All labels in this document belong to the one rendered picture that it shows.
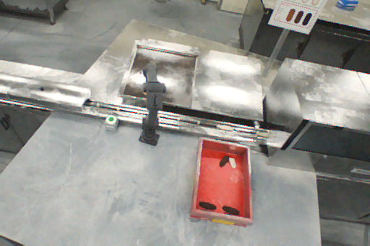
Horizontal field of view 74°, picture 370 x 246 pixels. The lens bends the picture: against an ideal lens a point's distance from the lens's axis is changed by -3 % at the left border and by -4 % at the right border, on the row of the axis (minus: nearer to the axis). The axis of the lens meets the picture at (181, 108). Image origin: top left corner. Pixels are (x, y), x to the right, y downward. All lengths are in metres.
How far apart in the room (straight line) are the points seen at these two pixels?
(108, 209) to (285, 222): 0.99
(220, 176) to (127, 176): 0.56
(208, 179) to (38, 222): 0.93
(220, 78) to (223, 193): 0.88
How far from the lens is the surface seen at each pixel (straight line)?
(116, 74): 2.08
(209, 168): 1.61
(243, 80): 2.04
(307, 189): 1.82
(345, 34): 3.55
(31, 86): 1.95
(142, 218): 1.44
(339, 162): 1.84
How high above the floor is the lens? 2.20
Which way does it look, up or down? 48 degrees down
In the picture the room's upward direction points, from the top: 12 degrees clockwise
